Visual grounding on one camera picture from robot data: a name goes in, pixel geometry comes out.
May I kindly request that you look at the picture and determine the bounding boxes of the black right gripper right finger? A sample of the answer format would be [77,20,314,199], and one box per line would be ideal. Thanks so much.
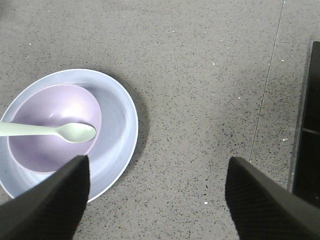
[225,157,320,240]

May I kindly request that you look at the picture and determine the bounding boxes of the mint green plastic spoon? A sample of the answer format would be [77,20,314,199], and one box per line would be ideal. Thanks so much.
[0,122,97,143]

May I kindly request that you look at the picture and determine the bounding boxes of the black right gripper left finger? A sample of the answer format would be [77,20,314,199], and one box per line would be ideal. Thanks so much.
[0,155,90,240]

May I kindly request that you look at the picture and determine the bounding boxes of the black induction cooktop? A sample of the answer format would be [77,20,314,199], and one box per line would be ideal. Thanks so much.
[290,40,320,208]

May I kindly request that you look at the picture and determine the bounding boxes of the purple plastic bowl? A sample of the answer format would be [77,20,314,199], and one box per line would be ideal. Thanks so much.
[8,84,102,173]

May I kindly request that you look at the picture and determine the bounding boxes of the light blue round plate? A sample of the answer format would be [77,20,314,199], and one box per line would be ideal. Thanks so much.
[0,69,139,201]

